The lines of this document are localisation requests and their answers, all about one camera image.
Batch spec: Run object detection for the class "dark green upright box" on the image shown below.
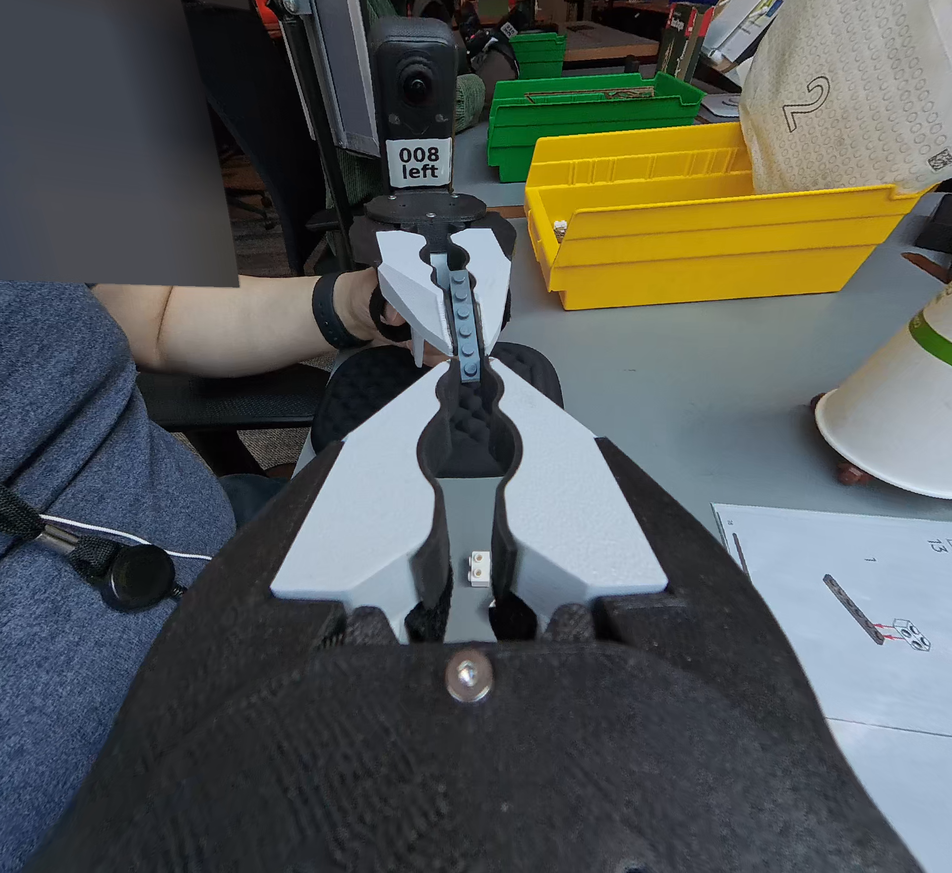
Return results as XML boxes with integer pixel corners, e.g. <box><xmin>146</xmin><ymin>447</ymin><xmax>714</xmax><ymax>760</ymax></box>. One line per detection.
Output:
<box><xmin>654</xmin><ymin>2</ymin><xmax>716</xmax><ymax>83</ymax></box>

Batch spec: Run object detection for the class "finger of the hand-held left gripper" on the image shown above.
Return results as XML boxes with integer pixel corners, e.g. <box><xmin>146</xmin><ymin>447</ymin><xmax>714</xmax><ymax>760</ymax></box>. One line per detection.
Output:
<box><xmin>452</xmin><ymin>226</ymin><xmax>514</xmax><ymax>355</ymax></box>
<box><xmin>374</xmin><ymin>230</ymin><xmax>456</xmax><ymax>370</ymax></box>

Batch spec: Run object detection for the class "person's left forearm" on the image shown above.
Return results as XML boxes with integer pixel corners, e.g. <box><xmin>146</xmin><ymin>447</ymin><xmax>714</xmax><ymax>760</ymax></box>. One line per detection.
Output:
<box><xmin>91</xmin><ymin>275</ymin><xmax>330</xmax><ymax>378</ymax></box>

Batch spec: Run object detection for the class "white lego instruction booklet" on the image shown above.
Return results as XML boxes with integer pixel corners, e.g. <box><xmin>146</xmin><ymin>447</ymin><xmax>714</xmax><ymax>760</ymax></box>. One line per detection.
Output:
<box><xmin>710</xmin><ymin>503</ymin><xmax>952</xmax><ymax>873</ymax></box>

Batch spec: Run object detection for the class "grey partition panel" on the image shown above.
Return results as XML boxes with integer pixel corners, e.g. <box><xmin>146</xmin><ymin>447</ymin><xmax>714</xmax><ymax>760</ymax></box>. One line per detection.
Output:
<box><xmin>251</xmin><ymin>0</ymin><xmax>382</xmax><ymax>162</ymax></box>

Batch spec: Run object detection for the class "black wristband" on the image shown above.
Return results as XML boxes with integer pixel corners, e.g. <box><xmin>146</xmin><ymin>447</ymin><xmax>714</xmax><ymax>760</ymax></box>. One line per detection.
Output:
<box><xmin>311</xmin><ymin>271</ymin><xmax>370</xmax><ymax>352</ymax></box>

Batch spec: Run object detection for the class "white printed leaflet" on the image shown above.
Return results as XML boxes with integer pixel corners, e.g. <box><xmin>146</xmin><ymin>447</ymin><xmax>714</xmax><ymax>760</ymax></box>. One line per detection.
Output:
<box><xmin>701</xmin><ymin>0</ymin><xmax>787</xmax><ymax>65</ymax></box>

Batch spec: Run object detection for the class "white patterned paper bag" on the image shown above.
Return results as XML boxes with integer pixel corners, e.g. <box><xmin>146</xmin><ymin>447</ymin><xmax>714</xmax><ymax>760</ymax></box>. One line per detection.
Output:
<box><xmin>738</xmin><ymin>0</ymin><xmax>952</xmax><ymax>199</ymax></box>

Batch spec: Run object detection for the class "person's left hand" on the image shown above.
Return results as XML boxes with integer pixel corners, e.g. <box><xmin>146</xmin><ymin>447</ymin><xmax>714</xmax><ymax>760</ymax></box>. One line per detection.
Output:
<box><xmin>337</xmin><ymin>265</ymin><xmax>449</xmax><ymax>370</ymax></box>

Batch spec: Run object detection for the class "brown lego piece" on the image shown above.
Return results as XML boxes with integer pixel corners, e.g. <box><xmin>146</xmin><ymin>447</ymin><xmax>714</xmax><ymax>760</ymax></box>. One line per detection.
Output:
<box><xmin>809</xmin><ymin>392</ymin><xmax>873</xmax><ymax>489</ymax></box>

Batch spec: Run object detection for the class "black chair armrest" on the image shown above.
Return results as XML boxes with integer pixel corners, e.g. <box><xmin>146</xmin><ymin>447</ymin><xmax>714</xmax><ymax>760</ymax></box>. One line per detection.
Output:
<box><xmin>136</xmin><ymin>363</ymin><xmax>333</xmax><ymax>433</ymax></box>

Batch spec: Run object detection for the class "long grey lego plate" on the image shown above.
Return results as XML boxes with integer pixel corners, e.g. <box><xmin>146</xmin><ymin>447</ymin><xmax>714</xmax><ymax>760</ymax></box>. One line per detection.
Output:
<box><xmin>444</xmin><ymin>269</ymin><xmax>486</xmax><ymax>388</ymax></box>

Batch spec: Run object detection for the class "yellow plastic bin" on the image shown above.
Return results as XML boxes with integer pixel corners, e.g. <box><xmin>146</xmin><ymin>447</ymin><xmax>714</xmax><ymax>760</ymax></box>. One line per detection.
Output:
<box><xmin>524</xmin><ymin>120</ymin><xmax>940</xmax><ymax>313</ymax></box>

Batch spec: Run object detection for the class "black metal pole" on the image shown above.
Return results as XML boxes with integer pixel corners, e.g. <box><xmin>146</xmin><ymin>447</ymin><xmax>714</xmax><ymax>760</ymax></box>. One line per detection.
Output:
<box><xmin>269</xmin><ymin>0</ymin><xmax>359</xmax><ymax>273</ymax></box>

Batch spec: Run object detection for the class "small green plastic bin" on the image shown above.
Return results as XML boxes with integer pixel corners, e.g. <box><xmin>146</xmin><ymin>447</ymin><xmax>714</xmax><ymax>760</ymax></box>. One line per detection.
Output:
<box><xmin>509</xmin><ymin>32</ymin><xmax>568</xmax><ymax>80</ymax></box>

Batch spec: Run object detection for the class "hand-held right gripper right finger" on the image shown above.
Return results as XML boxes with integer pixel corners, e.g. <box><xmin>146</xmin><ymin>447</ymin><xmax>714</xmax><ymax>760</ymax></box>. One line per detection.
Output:
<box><xmin>485</xmin><ymin>358</ymin><xmax>670</xmax><ymax>635</ymax></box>

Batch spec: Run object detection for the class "black badge reel lanyard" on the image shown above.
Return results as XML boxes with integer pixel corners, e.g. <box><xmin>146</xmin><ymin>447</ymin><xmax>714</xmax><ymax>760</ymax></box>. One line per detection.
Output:
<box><xmin>0</xmin><ymin>482</ymin><xmax>214</xmax><ymax>615</ymax></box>

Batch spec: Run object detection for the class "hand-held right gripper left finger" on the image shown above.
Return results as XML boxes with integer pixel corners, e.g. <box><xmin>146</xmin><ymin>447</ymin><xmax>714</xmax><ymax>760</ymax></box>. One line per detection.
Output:
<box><xmin>270</xmin><ymin>358</ymin><xmax>456</xmax><ymax>642</ymax></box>

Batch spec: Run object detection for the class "person's blue shirt torso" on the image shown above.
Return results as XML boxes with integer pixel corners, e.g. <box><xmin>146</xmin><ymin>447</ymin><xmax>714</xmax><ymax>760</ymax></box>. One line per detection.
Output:
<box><xmin>0</xmin><ymin>281</ymin><xmax>240</xmax><ymax>873</ymax></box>

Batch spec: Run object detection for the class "large green plastic bin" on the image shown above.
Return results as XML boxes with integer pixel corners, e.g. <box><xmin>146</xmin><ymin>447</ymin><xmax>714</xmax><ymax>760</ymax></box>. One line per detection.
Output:
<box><xmin>486</xmin><ymin>71</ymin><xmax>708</xmax><ymax>184</ymax></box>

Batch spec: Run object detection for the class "white paper cup green band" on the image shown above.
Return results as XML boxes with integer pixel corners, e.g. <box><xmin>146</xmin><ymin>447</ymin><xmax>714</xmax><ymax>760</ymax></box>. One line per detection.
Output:
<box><xmin>814</xmin><ymin>284</ymin><xmax>952</xmax><ymax>502</ymax></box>

